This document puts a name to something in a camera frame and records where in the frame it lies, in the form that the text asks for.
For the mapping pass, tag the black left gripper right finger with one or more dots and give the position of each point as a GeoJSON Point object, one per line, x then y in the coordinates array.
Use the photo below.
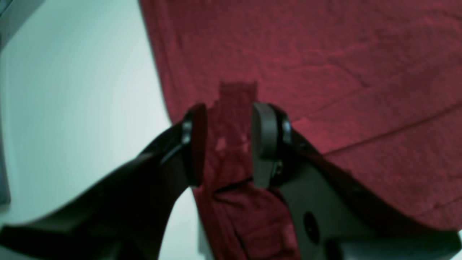
{"type": "Point", "coordinates": [334, 216]}

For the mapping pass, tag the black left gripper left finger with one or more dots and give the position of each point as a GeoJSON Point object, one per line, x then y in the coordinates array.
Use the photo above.
{"type": "Point", "coordinates": [124, 215]}

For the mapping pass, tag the dark red long-sleeve T-shirt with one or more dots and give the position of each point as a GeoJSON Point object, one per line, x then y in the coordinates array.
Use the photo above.
{"type": "Point", "coordinates": [373, 85]}

